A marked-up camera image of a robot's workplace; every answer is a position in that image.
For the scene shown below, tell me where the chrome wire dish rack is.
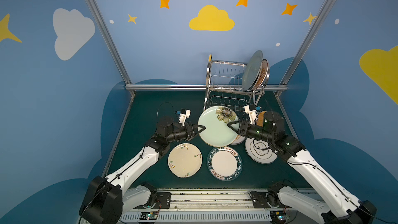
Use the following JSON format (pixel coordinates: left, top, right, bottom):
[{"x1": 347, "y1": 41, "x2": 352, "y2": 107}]
[{"x1": 203, "y1": 55, "x2": 268, "y2": 120}]

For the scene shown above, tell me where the right aluminium frame post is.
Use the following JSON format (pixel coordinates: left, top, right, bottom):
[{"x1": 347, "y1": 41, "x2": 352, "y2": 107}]
[{"x1": 279, "y1": 0, "x2": 337, "y2": 88}]

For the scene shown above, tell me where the aluminium rail front frame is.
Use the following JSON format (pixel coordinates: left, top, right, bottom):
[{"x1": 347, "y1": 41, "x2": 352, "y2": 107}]
[{"x1": 76, "y1": 188, "x2": 346, "y2": 224}]

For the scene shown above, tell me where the rear aluminium frame bar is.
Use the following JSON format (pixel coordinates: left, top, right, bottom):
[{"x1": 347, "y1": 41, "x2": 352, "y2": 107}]
[{"x1": 125, "y1": 83, "x2": 288, "y2": 92}]

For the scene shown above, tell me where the yellow woven round plate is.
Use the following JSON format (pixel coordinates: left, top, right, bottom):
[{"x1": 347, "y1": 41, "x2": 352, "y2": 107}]
[{"x1": 256, "y1": 111, "x2": 267, "y2": 127}]

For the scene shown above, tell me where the circuit board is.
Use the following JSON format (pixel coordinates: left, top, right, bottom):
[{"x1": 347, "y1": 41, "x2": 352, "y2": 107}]
[
  {"x1": 269, "y1": 212, "x2": 287, "y2": 224},
  {"x1": 140, "y1": 212, "x2": 159, "y2": 221}
]

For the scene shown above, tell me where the left aluminium frame post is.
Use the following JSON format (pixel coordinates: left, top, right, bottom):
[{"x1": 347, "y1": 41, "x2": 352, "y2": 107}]
[{"x1": 85, "y1": 0, "x2": 135, "y2": 97}]

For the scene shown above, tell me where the aluminium frame post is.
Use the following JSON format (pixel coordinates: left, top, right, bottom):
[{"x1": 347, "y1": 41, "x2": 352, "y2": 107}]
[
  {"x1": 85, "y1": 0, "x2": 135, "y2": 97},
  {"x1": 279, "y1": 0, "x2": 337, "y2": 88}
]

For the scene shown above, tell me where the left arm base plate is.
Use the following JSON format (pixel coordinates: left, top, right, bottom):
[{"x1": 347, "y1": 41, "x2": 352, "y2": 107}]
[{"x1": 135, "y1": 192, "x2": 171, "y2": 209}]

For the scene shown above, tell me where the cream floral plate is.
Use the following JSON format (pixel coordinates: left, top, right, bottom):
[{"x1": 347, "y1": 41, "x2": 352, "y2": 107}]
[{"x1": 167, "y1": 143, "x2": 203, "y2": 178}]

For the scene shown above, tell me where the large pale green plate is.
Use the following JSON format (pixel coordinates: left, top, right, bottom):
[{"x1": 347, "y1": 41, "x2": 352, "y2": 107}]
[{"x1": 241, "y1": 50, "x2": 263, "y2": 91}]

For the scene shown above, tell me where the white plate black cloud line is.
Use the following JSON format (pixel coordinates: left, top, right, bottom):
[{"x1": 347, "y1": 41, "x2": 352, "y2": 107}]
[{"x1": 245, "y1": 139, "x2": 278, "y2": 164}]

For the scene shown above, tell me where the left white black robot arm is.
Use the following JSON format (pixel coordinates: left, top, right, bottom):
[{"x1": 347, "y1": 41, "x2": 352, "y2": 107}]
[{"x1": 79, "y1": 116, "x2": 206, "y2": 224}]

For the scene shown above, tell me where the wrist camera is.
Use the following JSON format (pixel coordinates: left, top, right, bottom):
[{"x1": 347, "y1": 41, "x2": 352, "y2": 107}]
[
  {"x1": 176, "y1": 108, "x2": 191, "y2": 127},
  {"x1": 244, "y1": 104, "x2": 261, "y2": 124}
]

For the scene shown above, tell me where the left circuit board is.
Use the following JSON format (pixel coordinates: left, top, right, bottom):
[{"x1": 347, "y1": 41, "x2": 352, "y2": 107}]
[{"x1": 140, "y1": 212, "x2": 159, "y2": 221}]

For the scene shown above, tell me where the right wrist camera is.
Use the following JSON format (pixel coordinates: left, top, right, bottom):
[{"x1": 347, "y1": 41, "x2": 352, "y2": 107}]
[{"x1": 244, "y1": 104, "x2": 261, "y2": 124}]

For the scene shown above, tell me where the orange sunburst plate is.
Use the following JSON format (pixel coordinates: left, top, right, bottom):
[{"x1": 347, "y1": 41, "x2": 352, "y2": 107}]
[
  {"x1": 231, "y1": 135, "x2": 246, "y2": 145},
  {"x1": 251, "y1": 59, "x2": 269, "y2": 91}
]

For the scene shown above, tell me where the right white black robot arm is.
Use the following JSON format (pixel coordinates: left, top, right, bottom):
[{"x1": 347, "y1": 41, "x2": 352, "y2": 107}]
[{"x1": 227, "y1": 111, "x2": 377, "y2": 224}]

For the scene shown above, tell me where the pale green flower plate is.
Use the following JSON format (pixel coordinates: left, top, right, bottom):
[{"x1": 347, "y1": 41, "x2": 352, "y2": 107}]
[{"x1": 198, "y1": 106, "x2": 239, "y2": 147}]

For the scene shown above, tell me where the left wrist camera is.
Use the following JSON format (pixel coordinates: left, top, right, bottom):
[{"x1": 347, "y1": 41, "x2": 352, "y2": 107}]
[{"x1": 176, "y1": 108, "x2": 191, "y2": 127}]

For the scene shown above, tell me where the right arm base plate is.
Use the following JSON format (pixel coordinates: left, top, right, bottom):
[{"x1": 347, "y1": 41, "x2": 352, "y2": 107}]
[{"x1": 249, "y1": 191, "x2": 286, "y2": 208}]

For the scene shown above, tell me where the right circuit board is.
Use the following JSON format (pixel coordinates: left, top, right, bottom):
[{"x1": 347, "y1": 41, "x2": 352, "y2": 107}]
[{"x1": 269, "y1": 212, "x2": 287, "y2": 224}]

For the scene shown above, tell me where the white plate dark lettered rim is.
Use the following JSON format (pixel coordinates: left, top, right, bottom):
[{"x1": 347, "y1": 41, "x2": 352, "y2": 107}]
[{"x1": 207, "y1": 146, "x2": 243, "y2": 181}]

